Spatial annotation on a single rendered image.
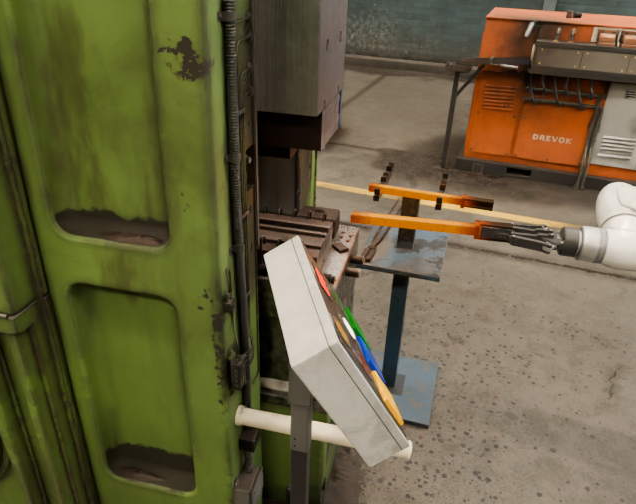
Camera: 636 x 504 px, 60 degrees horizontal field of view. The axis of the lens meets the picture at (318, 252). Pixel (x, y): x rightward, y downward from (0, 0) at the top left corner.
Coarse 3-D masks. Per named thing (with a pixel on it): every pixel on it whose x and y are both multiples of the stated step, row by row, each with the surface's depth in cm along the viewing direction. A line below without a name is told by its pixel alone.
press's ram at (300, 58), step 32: (256, 0) 114; (288, 0) 113; (320, 0) 112; (256, 32) 117; (288, 32) 116; (320, 32) 115; (256, 64) 121; (288, 64) 119; (320, 64) 119; (288, 96) 122; (320, 96) 123
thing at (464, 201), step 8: (376, 184) 192; (384, 192) 190; (392, 192) 189; (400, 192) 189; (408, 192) 188; (416, 192) 187; (424, 192) 187; (432, 192) 187; (432, 200) 186; (448, 200) 185; (456, 200) 184; (464, 200) 182; (472, 200) 182; (480, 200) 182; (488, 200) 182; (480, 208) 183; (488, 208) 182
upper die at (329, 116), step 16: (336, 96) 141; (272, 112) 130; (336, 112) 144; (272, 128) 132; (288, 128) 131; (304, 128) 130; (320, 128) 129; (336, 128) 147; (272, 144) 134; (288, 144) 133; (304, 144) 132; (320, 144) 131
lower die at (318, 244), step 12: (264, 216) 164; (276, 216) 164; (288, 216) 165; (264, 228) 157; (276, 228) 156; (288, 228) 156; (276, 240) 152; (312, 240) 152; (324, 240) 153; (264, 252) 149; (312, 252) 148; (324, 252) 156
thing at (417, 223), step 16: (384, 224) 149; (400, 224) 148; (416, 224) 147; (432, 224) 146; (448, 224) 146; (464, 224) 146; (480, 224) 143; (496, 224) 143; (512, 224) 143; (496, 240) 144
